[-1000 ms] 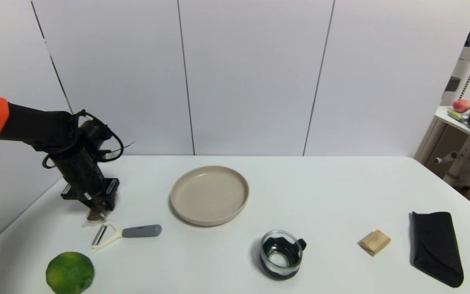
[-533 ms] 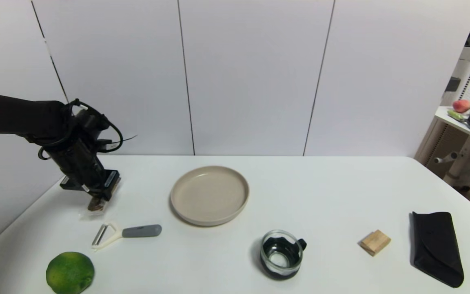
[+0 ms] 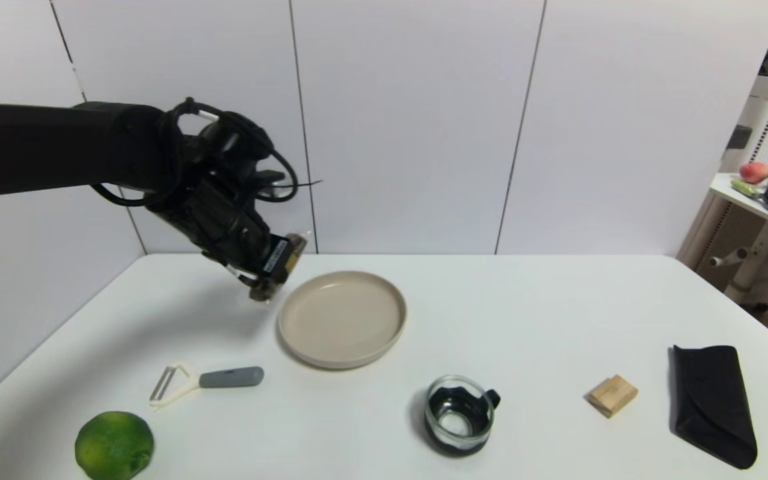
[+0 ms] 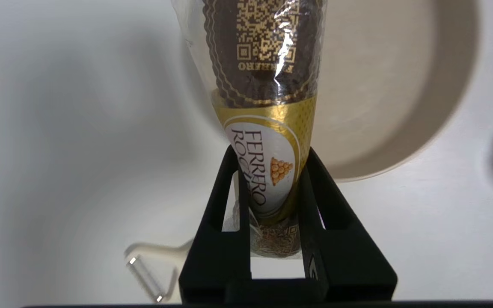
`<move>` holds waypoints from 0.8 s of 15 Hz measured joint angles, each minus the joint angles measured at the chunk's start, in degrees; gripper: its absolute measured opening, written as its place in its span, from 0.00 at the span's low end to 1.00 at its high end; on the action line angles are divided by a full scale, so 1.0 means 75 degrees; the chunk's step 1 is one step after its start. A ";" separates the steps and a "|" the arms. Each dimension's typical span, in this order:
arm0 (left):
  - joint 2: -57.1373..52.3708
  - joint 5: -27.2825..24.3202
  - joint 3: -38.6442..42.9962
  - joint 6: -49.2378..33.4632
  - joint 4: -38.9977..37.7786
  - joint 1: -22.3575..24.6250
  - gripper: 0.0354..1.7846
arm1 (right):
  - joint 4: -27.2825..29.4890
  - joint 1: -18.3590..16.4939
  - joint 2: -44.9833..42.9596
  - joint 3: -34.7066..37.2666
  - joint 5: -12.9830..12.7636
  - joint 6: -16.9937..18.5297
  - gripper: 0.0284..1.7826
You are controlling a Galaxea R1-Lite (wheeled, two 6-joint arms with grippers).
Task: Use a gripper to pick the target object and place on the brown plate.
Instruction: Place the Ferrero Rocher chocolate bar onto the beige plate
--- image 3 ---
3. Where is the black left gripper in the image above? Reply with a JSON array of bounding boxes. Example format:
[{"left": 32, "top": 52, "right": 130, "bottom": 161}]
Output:
[{"left": 197, "top": 179, "right": 309, "bottom": 303}]

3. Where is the brown cookie packet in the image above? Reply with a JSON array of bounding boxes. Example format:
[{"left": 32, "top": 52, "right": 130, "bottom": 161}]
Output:
[{"left": 247, "top": 231, "right": 309, "bottom": 303}]

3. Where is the beige round plate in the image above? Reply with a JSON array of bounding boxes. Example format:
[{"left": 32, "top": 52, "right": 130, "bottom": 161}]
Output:
[{"left": 278, "top": 271, "right": 408, "bottom": 369}]

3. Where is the green lime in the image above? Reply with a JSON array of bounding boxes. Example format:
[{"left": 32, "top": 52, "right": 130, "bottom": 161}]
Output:
[{"left": 75, "top": 411, "right": 155, "bottom": 480}]

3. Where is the small wooden block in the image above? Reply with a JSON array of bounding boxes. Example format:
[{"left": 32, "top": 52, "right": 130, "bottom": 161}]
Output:
[{"left": 585, "top": 374, "right": 639, "bottom": 419}]

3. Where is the black glasses pouch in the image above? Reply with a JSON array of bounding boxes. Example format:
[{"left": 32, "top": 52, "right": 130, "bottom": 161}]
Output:
[{"left": 669, "top": 344, "right": 758, "bottom": 469}]

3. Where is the white side table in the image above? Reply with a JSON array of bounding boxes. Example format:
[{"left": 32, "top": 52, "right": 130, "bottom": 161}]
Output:
[{"left": 708, "top": 173, "right": 768, "bottom": 309}]

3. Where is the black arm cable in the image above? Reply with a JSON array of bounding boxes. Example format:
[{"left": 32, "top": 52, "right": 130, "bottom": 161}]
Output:
[{"left": 89, "top": 97, "right": 323, "bottom": 208}]

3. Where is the white peeler grey handle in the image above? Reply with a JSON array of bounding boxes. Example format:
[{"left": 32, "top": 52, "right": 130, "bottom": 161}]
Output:
[{"left": 149, "top": 363, "right": 265, "bottom": 409}]

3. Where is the glass cup black handle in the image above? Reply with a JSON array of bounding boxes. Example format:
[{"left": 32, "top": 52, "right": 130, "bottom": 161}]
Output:
[{"left": 424, "top": 375, "right": 501, "bottom": 457}]

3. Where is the green handled tool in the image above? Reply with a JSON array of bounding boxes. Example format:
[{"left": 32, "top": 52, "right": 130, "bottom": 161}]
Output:
[{"left": 731, "top": 179, "right": 766, "bottom": 201}]

